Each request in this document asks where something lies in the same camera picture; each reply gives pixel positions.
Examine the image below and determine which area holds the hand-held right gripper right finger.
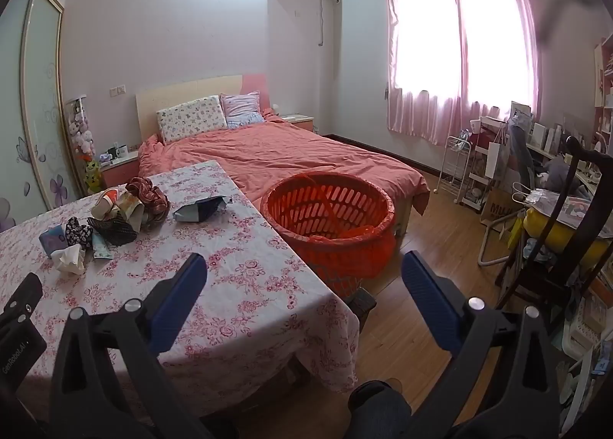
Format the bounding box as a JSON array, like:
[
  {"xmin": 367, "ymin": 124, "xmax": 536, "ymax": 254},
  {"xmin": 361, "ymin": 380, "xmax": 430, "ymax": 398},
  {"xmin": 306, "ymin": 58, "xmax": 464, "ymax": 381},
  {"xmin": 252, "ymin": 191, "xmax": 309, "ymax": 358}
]
[{"xmin": 401, "ymin": 250, "xmax": 561, "ymax": 439}]

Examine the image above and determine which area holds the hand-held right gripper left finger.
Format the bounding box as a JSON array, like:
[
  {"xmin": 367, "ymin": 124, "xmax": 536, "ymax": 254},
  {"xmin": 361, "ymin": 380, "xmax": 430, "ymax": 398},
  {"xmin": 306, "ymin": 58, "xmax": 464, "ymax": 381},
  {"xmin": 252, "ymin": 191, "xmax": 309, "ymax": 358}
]
[{"xmin": 48, "ymin": 252, "xmax": 209, "ymax": 439}]

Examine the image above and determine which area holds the blue grey pouch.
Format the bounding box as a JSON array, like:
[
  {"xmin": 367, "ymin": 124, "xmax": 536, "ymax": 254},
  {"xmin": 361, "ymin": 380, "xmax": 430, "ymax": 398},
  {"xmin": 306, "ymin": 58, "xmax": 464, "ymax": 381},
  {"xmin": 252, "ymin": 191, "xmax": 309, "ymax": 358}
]
[{"xmin": 172, "ymin": 196, "xmax": 233, "ymax": 223}]

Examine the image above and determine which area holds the black foam mesh sleeve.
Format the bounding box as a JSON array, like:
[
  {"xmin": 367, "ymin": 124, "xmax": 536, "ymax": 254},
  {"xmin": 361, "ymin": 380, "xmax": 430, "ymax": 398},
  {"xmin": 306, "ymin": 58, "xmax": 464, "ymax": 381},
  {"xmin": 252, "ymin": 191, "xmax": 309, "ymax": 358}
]
[{"xmin": 87, "ymin": 216, "xmax": 139, "ymax": 247}]

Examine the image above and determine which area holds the white tissue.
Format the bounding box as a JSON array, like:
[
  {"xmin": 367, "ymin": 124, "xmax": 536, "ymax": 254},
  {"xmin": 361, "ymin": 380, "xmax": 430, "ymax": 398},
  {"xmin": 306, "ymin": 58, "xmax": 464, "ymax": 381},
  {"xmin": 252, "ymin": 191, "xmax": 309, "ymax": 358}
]
[{"xmin": 50, "ymin": 246, "xmax": 87, "ymax": 275}]

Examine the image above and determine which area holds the blue tissue pack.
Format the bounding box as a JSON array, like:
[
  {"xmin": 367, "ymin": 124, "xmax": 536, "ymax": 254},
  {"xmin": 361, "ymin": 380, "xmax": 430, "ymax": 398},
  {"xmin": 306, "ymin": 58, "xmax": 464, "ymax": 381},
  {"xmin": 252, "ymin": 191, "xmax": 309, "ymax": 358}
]
[{"xmin": 39, "ymin": 224, "xmax": 68, "ymax": 258}]

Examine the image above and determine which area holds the black heart-patterned pouch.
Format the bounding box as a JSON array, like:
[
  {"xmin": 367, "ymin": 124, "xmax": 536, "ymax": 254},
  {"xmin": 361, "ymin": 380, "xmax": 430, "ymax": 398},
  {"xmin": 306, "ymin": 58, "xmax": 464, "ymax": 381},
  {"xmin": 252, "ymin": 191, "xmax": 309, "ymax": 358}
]
[{"xmin": 64, "ymin": 217, "xmax": 94, "ymax": 251}]

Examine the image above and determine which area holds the orange plastic basket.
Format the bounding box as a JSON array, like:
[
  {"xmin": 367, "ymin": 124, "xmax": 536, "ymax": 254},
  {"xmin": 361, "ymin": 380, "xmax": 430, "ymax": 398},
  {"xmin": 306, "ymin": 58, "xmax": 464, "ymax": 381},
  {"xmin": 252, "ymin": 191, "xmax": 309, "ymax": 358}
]
[{"xmin": 260, "ymin": 171, "xmax": 397, "ymax": 298}]

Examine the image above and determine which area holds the floral pink tablecloth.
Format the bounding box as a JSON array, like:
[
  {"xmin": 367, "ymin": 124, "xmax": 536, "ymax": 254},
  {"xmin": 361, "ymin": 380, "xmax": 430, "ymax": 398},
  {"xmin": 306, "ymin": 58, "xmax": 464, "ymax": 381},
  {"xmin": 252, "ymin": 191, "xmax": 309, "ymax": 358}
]
[{"xmin": 0, "ymin": 160, "xmax": 360, "ymax": 418}]

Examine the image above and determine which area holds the brown paper bag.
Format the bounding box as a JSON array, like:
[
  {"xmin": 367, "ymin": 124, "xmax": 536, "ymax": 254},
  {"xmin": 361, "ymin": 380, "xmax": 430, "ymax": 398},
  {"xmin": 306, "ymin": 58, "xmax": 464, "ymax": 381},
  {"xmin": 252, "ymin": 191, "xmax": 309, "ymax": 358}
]
[{"xmin": 480, "ymin": 185, "xmax": 525, "ymax": 229}]

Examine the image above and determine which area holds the person's leg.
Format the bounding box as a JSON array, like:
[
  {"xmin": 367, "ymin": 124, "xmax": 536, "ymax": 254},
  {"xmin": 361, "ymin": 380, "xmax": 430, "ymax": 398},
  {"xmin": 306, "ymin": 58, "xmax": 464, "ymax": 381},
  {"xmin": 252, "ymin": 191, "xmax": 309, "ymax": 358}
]
[{"xmin": 347, "ymin": 382, "xmax": 413, "ymax": 439}]

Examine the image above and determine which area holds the yellow cushion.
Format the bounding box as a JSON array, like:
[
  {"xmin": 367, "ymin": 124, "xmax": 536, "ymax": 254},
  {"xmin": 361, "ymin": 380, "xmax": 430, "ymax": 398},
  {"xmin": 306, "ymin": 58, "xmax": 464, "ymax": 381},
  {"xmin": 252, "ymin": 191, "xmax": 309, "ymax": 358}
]
[{"xmin": 524, "ymin": 209, "xmax": 613, "ymax": 251}]

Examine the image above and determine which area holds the pink nightstand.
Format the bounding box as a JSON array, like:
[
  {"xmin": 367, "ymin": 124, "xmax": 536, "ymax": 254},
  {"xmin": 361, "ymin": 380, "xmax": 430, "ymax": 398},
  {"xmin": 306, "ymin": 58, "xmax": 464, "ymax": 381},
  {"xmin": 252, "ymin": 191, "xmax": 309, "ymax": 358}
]
[
  {"xmin": 280, "ymin": 113, "xmax": 314, "ymax": 134},
  {"xmin": 98, "ymin": 149, "xmax": 141, "ymax": 190}
]

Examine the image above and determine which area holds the white paper bag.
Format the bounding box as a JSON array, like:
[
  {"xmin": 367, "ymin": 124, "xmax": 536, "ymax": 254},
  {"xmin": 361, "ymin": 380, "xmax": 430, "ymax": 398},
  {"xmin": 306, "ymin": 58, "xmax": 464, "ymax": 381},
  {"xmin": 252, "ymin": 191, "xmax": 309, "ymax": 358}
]
[{"xmin": 484, "ymin": 139, "xmax": 509, "ymax": 180}]

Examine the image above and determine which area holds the green yellow plush toy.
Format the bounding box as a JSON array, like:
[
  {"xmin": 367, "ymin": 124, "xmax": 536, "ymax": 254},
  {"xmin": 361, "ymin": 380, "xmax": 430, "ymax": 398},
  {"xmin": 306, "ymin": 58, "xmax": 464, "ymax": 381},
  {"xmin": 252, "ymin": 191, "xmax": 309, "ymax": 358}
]
[{"xmin": 84, "ymin": 159, "xmax": 102, "ymax": 193}]

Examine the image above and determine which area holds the white plastic crate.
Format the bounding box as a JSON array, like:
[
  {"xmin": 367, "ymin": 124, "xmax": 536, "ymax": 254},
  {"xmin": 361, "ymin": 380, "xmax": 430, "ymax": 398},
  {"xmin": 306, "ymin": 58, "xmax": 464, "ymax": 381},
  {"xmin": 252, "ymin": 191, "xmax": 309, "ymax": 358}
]
[{"xmin": 562, "ymin": 295, "xmax": 613, "ymax": 354}]

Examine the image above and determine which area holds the clear plastic bag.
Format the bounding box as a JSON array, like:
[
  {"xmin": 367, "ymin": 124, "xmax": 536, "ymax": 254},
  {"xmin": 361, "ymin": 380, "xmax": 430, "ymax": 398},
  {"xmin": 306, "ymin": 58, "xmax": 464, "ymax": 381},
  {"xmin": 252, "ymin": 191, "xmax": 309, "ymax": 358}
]
[{"xmin": 524, "ymin": 190, "xmax": 599, "ymax": 229}]

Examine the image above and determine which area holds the dark wooden chair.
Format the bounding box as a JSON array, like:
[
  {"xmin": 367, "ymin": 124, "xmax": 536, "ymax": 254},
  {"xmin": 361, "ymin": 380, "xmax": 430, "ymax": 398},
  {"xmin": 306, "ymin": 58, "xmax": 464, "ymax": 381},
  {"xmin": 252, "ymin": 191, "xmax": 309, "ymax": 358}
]
[{"xmin": 493, "ymin": 135, "xmax": 613, "ymax": 325}]

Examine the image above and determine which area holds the grey cloth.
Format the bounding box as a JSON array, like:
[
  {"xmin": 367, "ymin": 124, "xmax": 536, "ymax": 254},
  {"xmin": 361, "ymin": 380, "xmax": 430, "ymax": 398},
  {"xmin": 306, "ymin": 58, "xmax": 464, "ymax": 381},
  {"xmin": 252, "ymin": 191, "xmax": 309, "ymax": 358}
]
[{"xmin": 543, "ymin": 154, "xmax": 595, "ymax": 198}]

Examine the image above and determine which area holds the pink sheer curtain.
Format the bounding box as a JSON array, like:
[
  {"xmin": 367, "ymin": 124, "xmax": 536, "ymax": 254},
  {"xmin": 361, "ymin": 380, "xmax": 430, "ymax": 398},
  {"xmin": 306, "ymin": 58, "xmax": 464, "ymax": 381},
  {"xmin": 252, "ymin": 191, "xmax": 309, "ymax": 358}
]
[{"xmin": 383, "ymin": 0, "xmax": 539, "ymax": 147}]

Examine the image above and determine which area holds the white desk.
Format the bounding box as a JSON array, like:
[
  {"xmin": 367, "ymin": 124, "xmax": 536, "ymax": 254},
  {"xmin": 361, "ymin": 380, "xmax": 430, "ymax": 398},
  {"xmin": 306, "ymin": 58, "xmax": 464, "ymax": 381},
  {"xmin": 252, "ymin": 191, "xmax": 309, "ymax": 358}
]
[{"xmin": 527, "ymin": 142, "xmax": 604, "ymax": 186}]

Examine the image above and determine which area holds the floral white pillow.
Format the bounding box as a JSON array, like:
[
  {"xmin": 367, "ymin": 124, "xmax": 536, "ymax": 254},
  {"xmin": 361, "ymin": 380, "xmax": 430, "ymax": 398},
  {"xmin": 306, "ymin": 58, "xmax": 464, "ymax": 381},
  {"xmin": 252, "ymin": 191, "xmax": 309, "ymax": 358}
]
[{"xmin": 156, "ymin": 95, "xmax": 229, "ymax": 144}]

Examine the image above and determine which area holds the pink duvet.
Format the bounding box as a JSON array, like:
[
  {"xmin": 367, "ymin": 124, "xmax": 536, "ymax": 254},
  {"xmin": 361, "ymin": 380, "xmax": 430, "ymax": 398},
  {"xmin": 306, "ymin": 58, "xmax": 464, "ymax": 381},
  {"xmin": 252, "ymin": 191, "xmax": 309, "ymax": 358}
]
[{"xmin": 138, "ymin": 113, "xmax": 430, "ymax": 217}]

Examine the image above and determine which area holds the clear tube of plush toys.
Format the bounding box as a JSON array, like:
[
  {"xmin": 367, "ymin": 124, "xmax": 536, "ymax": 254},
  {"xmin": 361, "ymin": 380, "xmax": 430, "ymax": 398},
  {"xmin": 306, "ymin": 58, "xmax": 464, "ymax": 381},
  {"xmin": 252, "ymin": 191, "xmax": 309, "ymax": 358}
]
[{"xmin": 64, "ymin": 94, "xmax": 99, "ymax": 162}]

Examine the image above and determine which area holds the striped pink pillow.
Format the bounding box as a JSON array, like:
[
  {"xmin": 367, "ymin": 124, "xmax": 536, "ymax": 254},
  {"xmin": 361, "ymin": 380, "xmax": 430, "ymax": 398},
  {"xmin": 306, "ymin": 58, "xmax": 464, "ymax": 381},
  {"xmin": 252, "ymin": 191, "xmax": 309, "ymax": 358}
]
[{"xmin": 219, "ymin": 91, "xmax": 265, "ymax": 129}]

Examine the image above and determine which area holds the beige wooden bed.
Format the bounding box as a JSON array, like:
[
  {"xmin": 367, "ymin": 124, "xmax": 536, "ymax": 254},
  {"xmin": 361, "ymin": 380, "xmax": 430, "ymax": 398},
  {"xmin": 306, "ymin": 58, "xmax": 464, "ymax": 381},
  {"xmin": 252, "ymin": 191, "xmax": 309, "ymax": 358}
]
[{"xmin": 135, "ymin": 74, "xmax": 430, "ymax": 236}]

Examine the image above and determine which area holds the flower-printed sliding wardrobe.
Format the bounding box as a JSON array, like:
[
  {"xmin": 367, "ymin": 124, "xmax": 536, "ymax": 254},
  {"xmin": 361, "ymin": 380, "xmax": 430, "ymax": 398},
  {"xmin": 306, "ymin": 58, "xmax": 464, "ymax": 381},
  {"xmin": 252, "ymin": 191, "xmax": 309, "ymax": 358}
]
[{"xmin": 0, "ymin": 0, "xmax": 80, "ymax": 234}]

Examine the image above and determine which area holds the white bookshelf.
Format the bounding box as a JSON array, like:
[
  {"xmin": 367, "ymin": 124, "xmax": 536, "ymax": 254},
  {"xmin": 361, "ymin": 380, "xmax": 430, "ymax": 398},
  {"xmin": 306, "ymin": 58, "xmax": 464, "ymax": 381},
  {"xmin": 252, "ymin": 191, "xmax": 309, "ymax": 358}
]
[{"xmin": 594, "ymin": 34, "xmax": 613, "ymax": 147}]

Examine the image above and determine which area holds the white wire cart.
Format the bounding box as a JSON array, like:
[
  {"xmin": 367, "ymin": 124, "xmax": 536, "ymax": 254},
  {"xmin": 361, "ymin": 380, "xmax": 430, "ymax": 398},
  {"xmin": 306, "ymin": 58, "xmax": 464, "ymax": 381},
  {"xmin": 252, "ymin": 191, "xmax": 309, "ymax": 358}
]
[{"xmin": 438, "ymin": 135, "xmax": 475, "ymax": 204}]

